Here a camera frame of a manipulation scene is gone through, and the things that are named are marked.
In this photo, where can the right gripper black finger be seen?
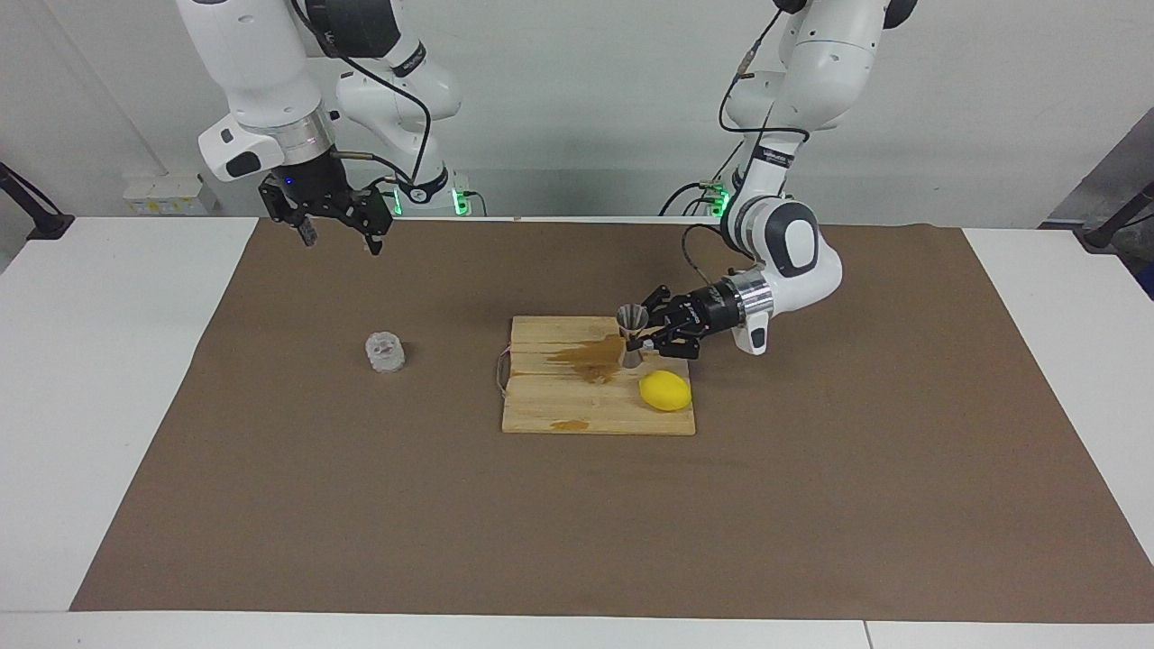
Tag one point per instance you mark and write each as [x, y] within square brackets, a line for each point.
[287, 209]
[377, 212]

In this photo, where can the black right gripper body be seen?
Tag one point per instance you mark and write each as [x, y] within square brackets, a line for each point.
[311, 185]

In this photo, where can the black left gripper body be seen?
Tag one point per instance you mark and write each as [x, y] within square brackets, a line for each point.
[712, 308]

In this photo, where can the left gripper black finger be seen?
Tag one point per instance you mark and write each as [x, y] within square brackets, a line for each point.
[672, 302]
[676, 341]

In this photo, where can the steel double jigger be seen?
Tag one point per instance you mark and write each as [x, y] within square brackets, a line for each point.
[631, 317]

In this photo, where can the clear glass cup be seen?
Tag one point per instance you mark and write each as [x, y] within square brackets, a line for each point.
[385, 353]

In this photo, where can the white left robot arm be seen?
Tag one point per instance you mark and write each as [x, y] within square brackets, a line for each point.
[811, 63]

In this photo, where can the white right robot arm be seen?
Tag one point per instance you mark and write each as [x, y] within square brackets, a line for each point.
[252, 54]

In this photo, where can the yellow lemon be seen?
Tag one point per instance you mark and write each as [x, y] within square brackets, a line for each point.
[665, 390]

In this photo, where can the wooden cutting board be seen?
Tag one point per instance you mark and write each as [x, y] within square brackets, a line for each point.
[559, 397]

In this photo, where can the black clamp stand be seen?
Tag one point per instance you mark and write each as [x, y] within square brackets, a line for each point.
[1102, 239]
[50, 226]

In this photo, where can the brown table mat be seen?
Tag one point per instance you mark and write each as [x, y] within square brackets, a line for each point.
[361, 505]

